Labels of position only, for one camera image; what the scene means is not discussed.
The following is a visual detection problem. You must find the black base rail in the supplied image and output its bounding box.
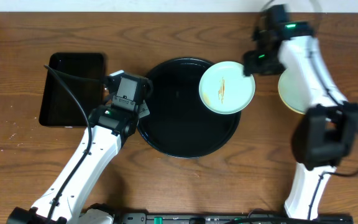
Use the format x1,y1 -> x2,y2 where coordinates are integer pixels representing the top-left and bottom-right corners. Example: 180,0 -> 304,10
79,202 -> 354,224

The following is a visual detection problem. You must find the yellow plate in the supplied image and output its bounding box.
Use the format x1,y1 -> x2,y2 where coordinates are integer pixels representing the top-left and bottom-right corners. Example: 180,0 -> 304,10
278,82 -> 305,115

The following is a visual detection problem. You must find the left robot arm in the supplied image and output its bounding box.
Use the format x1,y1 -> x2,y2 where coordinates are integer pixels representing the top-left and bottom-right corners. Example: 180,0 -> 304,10
7,70 -> 154,223

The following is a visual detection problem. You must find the round black tray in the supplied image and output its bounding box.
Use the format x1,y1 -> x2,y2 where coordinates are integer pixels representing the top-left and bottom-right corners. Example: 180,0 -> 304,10
138,57 -> 241,158

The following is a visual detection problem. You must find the light green plate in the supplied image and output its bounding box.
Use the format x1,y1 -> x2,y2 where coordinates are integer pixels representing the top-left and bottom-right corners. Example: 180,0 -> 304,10
278,69 -> 306,113
199,61 -> 255,114

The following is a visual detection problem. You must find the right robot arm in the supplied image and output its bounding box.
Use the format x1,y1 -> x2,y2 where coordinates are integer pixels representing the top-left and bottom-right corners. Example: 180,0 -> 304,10
243,16 -> 358,220

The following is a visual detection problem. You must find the black rectangular bin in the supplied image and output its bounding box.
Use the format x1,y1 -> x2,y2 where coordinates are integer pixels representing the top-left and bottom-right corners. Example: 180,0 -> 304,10
39,52 -> 106,128

